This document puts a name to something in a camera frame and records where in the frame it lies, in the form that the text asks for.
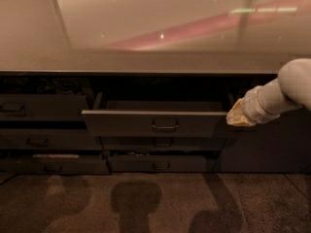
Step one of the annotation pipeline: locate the light flat item in drawer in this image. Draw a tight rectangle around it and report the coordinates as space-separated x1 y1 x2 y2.
32 154 79 159

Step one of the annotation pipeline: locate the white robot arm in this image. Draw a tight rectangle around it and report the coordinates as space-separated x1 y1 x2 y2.
226 58 311 126

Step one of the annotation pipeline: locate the dark drawer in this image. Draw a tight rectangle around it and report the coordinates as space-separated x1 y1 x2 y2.
0 129 102 150
0 155 110 175
81 91 257 138
108 155 216 173
101 137 225 151
0 94 88 121

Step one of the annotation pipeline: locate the dark clutter in left drawer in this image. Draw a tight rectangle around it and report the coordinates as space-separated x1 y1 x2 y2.
0 77 82 94

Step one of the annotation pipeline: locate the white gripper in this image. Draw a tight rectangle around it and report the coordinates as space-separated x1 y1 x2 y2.
225 79 302 127

